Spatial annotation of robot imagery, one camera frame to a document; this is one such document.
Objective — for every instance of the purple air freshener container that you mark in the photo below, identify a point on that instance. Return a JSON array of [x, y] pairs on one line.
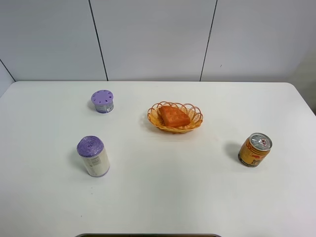
[[103, 101]]

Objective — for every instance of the orange waffle bread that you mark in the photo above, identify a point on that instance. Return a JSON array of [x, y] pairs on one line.
[[174, 117]]

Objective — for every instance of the purple garbage bag roll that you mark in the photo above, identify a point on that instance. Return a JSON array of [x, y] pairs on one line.
[[92, 151]]

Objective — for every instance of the gold energy drink can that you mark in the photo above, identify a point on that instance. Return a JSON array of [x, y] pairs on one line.
[[256, 147]]

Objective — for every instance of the orange woven basket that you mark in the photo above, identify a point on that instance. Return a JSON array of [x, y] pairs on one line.
[[155, 117]]

